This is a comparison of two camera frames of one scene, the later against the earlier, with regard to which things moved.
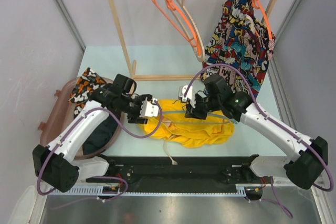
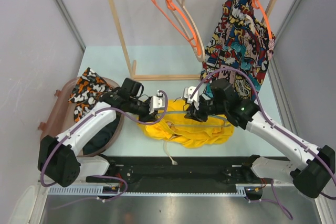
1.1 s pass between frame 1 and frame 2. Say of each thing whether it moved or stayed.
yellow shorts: stayed
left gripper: stayed
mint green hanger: moved
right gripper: stayed
